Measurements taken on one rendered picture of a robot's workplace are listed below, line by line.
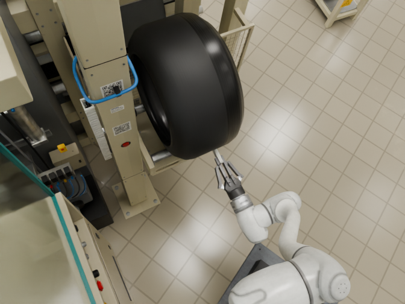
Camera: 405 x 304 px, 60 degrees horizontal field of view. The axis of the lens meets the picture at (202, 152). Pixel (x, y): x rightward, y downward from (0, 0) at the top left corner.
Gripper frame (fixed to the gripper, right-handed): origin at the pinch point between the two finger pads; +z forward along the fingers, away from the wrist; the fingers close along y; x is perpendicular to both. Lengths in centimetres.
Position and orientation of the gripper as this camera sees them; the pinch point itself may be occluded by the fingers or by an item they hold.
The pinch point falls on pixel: (217, 156)
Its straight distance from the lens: 158.9
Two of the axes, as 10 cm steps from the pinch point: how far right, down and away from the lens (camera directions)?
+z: -4.4, -8.8, 1.7
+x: -1.6, 2.6, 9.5
